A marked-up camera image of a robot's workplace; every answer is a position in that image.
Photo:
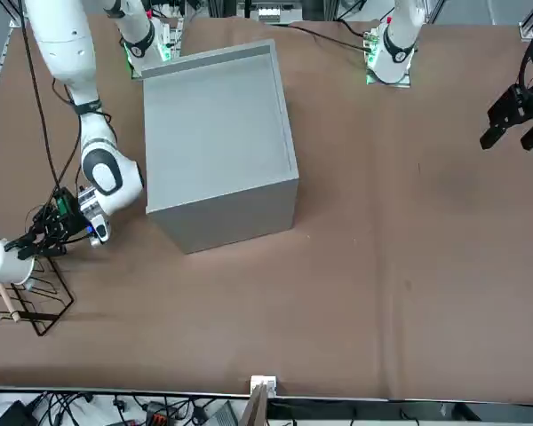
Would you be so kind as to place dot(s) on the red black power strip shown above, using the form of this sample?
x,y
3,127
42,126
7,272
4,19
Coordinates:
x,y
160,418

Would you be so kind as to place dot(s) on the large black box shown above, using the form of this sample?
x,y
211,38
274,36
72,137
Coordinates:
x,y
13,415

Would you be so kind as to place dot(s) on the small aluminium corner bracket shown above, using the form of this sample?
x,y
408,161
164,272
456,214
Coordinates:
x,y
15,23

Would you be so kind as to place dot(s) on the black ribbed power adapter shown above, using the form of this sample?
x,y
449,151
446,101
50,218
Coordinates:
x,y
224,415

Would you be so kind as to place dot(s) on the gray drawer cabinet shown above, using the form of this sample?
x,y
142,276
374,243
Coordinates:
x,y
213,124

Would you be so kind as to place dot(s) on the aluminium camera post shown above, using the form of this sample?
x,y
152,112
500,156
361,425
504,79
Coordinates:
x,y
255,408

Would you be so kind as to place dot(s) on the table edge rail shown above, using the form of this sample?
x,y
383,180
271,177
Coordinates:
x,y
426,401

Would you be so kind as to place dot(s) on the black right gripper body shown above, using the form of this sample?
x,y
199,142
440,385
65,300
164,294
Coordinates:
x,y
69,213

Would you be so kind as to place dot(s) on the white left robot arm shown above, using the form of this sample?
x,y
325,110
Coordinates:
x,y
400,40

